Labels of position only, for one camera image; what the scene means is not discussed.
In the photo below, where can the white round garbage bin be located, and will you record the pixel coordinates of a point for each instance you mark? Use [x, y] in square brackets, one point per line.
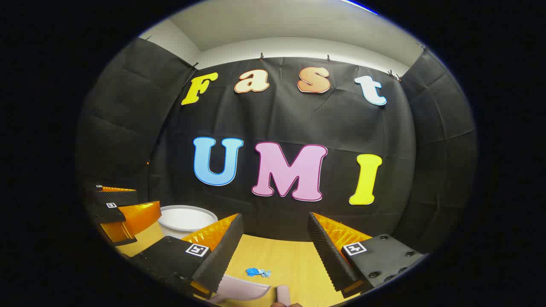
[183, 218]

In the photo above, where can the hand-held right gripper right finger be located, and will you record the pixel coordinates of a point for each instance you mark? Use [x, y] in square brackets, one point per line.
[328, 256]

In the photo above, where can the pale purple dustpan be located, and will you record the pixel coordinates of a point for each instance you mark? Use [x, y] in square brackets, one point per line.
[243, 288]

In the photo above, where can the black backdrop cloth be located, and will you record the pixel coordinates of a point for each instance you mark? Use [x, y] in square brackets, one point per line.
[281, 119]

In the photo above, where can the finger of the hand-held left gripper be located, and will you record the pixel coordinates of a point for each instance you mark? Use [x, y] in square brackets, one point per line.
[119, 197]
[106, 213]

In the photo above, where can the small pale purple broom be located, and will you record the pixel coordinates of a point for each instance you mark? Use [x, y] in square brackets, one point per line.
[283, 295]

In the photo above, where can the yellow wooden desktop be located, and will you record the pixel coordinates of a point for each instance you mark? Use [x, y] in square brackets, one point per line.
[290, 260]

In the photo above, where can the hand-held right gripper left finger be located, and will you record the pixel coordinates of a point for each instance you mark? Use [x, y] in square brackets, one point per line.
[224, 251]

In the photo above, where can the pale blue paper scrap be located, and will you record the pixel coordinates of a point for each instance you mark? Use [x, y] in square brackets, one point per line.
[265, 273]

